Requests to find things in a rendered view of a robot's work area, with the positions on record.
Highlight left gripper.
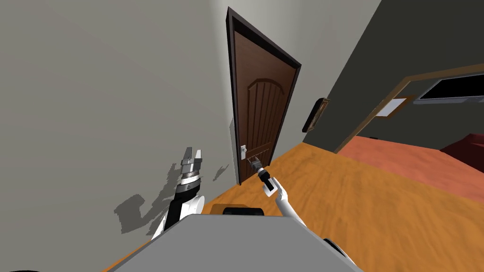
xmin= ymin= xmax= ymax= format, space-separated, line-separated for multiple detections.
xmin=180 ymin=147 xmax=203 ymax=177

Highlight brown wooden door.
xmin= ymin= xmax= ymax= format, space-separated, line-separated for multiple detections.
xmin=232 ymin=29 xmax=298 ymax=185

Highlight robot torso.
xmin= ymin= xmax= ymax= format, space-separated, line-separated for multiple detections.
xmin=101 ymin=205 xmax=364 ymax=272

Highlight orange red rug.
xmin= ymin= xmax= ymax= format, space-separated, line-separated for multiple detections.
xmin=336 ymin=135 xmax=484 ymax=202

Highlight dark red sofa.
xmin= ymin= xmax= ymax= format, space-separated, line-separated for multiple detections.
xmin=440 ymin=132 xmax=484 ymax=164

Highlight black television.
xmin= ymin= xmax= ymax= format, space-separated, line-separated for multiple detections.
xmin=413 ymin=73 xmax=484 ymax=105

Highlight dark framed wall picture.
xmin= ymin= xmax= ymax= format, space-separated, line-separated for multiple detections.
xmin=301 ymin=97 xmax=331 ymax=134

